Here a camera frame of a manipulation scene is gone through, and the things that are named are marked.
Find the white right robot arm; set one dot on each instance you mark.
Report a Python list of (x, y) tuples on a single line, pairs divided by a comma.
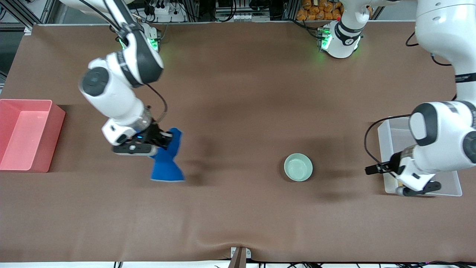
[(111, 93)]

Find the pale green bowl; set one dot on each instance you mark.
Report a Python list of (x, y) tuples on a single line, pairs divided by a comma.
[(298, 167)]

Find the orange packaged items pile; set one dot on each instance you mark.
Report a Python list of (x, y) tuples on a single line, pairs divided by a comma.
[(319, 11)]

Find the blue microfibre cloth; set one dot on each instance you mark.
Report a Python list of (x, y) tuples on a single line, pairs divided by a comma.
[(167, 169)]

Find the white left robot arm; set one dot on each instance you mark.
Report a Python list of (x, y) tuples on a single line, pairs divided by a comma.
[(446, 130)]

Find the pink plastic bin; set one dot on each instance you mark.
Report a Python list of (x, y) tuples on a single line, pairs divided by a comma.
[(26, 137)]

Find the clear plastic bin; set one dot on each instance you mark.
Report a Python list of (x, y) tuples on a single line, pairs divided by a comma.
[(390, 149)]

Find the aluminium frame profile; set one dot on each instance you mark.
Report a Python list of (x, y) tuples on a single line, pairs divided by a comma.
[(22, 16)]

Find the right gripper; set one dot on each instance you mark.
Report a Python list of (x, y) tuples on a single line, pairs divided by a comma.
[(154, 134)]

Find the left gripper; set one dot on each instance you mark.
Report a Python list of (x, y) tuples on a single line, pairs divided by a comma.
[(391, 163)]

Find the white power strip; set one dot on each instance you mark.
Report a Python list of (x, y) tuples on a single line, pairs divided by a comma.
[(163, 11), (251, 17)]

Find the brown table mat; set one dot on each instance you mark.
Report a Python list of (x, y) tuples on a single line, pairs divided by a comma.
[(238, 93)]

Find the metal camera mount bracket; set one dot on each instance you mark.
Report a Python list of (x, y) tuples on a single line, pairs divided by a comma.
[(240, 258)]

